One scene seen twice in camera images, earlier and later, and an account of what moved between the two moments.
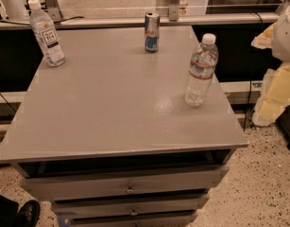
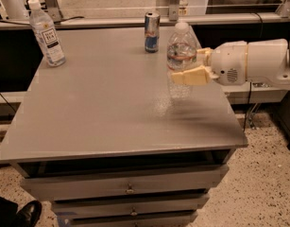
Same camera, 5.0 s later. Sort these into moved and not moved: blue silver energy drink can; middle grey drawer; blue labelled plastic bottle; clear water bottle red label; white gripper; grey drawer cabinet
Moved: white gripper; clear water bottle red label
Not moved: blue silver energy drink can; blue labelled plastic bottle; middle grey drawer; grey drawer cabinet
